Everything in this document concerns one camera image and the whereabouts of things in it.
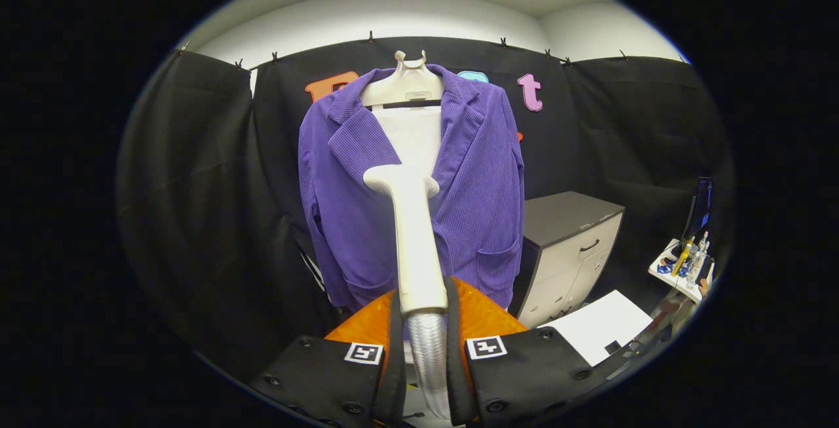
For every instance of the white side table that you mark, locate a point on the white side table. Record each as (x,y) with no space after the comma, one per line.
(675,284)

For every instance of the black computer monitor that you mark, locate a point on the black computer monitor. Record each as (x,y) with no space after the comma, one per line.
(701,208)

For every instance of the row of black clips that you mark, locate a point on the row of black clips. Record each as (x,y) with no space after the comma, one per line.
(371,37)

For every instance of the black backdrop cloth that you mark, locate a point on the black backdrop cloth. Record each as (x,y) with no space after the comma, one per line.
(623,126)

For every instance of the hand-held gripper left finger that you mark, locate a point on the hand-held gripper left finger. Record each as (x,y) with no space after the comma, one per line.
(328,375)

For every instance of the beige cabinet with grey top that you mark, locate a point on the beige cabinet with grey top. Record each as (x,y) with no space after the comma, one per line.
(564,212)

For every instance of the clear plastic bottle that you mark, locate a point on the clear plastic bottle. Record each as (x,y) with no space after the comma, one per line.
(699,257)

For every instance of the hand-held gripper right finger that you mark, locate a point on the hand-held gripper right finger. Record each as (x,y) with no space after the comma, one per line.
(524,375)

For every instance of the black keyboard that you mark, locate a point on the black keyboard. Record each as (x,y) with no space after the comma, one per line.
(705,271)

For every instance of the white paper sheet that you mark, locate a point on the white paper sheet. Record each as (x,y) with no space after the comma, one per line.
(603,326)

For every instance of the cream garment hanger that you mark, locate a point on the cream garment hanger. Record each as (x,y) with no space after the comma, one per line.
(403,84)

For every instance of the yellow bottle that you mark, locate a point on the yellow bottle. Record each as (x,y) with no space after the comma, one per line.
(682,257)

